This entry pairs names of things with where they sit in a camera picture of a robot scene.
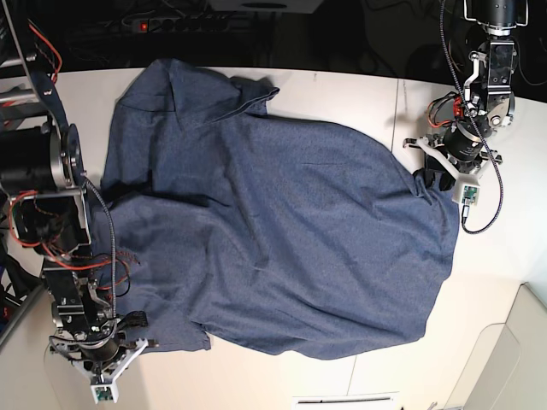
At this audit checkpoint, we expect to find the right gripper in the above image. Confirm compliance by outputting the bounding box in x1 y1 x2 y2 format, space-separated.
50 311 159 384

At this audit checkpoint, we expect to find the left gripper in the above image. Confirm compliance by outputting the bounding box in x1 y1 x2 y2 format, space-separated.
403 123 489 192

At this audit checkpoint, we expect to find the blue t-shirt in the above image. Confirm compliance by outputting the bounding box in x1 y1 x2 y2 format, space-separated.
91 59 459 360

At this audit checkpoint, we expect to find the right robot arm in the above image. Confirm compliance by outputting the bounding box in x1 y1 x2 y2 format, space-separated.
1 1 155 402

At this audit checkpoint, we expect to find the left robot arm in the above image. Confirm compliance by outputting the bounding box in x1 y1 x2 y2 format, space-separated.
403 1 529 199

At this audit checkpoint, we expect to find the black power strip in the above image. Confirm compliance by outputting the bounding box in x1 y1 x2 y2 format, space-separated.
121 14 251 34

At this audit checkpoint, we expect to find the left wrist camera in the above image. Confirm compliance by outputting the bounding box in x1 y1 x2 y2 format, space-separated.
452 173 480 206

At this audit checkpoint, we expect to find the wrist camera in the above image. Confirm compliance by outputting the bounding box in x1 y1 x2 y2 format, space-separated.
91 382 119 404
452 173 480 206

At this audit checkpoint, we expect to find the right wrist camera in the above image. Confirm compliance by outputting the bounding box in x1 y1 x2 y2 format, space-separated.
91 382 119 404

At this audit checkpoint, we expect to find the braided camera cable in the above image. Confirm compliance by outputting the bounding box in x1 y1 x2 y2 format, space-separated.
438 0 505 236
83 177 119 317

